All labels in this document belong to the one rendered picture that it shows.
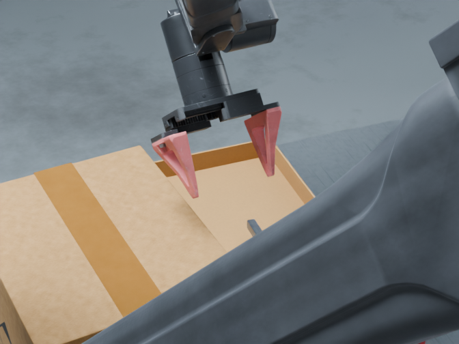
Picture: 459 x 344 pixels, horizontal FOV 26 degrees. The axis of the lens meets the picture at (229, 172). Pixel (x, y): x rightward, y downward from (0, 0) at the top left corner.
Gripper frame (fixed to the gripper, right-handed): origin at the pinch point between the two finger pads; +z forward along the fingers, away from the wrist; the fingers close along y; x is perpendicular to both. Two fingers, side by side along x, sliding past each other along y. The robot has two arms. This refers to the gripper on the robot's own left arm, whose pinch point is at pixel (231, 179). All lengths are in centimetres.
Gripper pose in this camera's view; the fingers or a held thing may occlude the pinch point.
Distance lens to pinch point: 113.4
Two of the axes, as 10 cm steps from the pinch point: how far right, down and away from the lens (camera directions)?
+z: 2.8, 9.6, -0.2
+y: 8.9, -2.5, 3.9
